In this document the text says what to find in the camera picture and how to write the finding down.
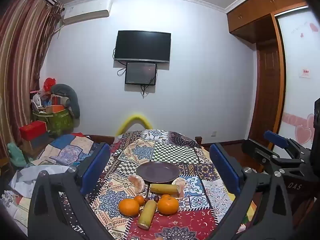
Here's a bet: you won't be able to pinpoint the green storage box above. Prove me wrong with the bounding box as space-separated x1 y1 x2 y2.
32 107 74 137

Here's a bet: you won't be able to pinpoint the dark round plate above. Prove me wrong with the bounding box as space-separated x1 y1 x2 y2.
136 162 180 183

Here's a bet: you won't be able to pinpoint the white papers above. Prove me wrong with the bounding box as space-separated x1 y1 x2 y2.
0 190 33 228

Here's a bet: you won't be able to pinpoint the grey pillow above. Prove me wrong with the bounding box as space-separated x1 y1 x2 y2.
50 83 80 118

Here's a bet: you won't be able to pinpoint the wooden bed frame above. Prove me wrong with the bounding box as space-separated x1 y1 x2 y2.
82 134 202 147

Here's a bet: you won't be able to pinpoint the wooden wardrobe cabinet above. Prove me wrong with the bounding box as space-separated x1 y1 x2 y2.
226 0 310 42

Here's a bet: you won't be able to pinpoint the patchwork tablecloth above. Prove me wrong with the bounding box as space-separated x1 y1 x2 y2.
85 129 250 240

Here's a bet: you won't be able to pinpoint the patchwork blanket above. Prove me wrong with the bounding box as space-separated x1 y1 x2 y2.
32 132 102 167

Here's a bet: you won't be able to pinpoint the black wall television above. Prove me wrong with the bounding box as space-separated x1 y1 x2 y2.
114 30 172 63

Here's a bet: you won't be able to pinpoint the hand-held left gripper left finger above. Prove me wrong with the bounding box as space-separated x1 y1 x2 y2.
27 142 114 240

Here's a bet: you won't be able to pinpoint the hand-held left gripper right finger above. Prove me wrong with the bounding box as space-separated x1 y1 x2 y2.
209 142 294 240

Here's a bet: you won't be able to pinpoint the peeled pomelo segment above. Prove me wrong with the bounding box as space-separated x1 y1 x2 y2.
128 174 146 193

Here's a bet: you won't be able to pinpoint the white cloth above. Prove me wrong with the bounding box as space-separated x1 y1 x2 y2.
10 164 68 200

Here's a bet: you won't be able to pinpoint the orange box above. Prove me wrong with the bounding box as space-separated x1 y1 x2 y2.
46 105 67 115

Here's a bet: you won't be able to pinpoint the white air conditioner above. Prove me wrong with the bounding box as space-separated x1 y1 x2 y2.
62 0 112 25

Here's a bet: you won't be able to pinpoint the large orange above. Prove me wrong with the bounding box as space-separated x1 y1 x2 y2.
118 198 140 217
157 194 180 215

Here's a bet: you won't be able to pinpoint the wooden door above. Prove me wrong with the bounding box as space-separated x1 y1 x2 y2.
249 42 287 148

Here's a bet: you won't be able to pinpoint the green plastic bag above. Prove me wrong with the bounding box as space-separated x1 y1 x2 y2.
7 142 28 165

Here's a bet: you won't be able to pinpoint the yellow banana piece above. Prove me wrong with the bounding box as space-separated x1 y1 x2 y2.
149 184 181 198
137 200 157 230

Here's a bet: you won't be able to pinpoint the small black monitor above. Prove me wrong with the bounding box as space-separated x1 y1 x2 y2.
124 62 157 85

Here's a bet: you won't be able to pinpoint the striped curtain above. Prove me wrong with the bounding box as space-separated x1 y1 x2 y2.
0 0 64 160

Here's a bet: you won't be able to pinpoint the red plastic bag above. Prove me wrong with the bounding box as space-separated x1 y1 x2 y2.
44 78 57 90

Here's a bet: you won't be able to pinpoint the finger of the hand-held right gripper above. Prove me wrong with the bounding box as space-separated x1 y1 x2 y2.
241 139 311 176
264 130 312 160

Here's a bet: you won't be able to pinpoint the red box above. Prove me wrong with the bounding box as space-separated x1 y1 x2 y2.
19 120 47 140

